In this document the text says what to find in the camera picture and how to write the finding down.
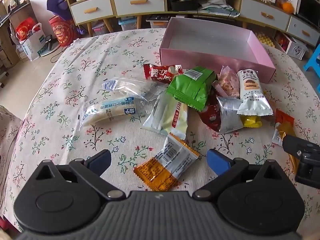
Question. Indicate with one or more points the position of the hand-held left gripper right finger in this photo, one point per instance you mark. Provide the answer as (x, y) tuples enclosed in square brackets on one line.
[(217, 161)]

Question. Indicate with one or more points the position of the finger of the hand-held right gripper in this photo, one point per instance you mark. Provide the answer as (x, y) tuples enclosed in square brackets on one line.
[(297, 146)]

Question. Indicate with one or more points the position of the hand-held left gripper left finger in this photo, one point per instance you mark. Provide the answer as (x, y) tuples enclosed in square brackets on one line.
[(101, 161)]

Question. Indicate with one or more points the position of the orange and silver snack packet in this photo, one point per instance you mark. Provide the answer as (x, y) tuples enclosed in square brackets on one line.
[(172, 155), (282, 122)]

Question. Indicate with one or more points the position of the dark red snack packet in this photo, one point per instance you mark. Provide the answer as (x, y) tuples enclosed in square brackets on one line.
[(211, 116)]

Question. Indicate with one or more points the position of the yellow snack packet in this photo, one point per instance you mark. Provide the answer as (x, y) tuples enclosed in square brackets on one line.
[(250, 122)]

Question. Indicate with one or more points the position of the clear bread packet blue label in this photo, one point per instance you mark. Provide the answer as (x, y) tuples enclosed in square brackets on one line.
[(112, 110)]

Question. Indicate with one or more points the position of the cream white snack packet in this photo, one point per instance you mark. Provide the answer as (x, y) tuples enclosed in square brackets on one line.
[(170, 115)]

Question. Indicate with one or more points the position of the white snack packet brown print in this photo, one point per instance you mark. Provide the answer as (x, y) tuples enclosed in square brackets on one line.
[(251, 90)]

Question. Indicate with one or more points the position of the green snack packet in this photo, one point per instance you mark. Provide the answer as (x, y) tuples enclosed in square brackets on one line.
[(190, 90)]

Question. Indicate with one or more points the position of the pink cardboard box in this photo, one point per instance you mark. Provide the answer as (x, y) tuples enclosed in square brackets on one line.
[(212, 62)]

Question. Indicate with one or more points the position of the red snack packet white print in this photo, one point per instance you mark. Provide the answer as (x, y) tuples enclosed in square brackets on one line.
[(160, 73)]

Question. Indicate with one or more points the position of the blue plastic stool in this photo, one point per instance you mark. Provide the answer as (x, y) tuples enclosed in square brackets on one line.
[(312, 63)]

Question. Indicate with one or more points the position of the floral tablecloth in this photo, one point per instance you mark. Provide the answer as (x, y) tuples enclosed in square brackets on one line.
[(75, 80)]

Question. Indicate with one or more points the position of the white patterned box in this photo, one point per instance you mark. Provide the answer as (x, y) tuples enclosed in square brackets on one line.
[(296, 50)]

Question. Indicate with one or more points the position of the yellow egg tray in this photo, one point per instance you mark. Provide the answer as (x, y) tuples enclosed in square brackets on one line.
[(265, 40)]

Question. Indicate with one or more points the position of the white round scale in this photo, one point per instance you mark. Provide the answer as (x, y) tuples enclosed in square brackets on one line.
[(47, 52)]

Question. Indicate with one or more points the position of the black handheld device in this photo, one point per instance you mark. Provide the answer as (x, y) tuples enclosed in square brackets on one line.
[(48, 42)]

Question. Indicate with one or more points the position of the small clear storage box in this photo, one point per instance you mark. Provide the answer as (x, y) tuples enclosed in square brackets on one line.
[(98, 28)]

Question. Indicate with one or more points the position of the white paper shopping bag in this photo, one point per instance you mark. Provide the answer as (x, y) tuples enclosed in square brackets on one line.
[(31, 46)]

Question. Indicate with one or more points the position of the red round bag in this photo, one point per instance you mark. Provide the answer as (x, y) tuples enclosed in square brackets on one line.
[(61, 31)]

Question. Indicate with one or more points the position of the orange fruit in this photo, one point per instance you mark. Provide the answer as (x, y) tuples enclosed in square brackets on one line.
[(287, 7)]

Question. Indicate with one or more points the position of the microwave oven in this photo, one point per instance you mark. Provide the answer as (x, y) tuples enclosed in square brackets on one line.
[(308, 7)]

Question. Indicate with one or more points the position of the blue lid storage box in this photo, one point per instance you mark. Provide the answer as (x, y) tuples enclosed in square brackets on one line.
[(128, 24)]

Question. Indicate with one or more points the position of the low wooden cabinet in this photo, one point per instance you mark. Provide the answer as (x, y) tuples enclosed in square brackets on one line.
[(265, 3)]

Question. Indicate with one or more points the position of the clear storage box black lid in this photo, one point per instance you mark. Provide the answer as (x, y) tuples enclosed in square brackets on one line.
[(157, 21)]

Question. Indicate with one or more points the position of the red gift bag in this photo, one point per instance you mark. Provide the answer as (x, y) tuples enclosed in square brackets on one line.
[(23, 28)]

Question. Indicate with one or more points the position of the pile of papers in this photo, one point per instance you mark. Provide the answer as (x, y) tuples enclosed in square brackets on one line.
[(217, 6)]

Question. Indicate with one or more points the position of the tall wooden sideboard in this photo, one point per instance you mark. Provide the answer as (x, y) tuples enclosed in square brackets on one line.
[(112, 5)]

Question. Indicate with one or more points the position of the purple hat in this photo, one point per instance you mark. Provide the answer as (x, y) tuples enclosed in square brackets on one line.
[(58, 2)]

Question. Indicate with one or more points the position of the wooden shelf unit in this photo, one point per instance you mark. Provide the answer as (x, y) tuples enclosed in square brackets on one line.
[(17, 7)]

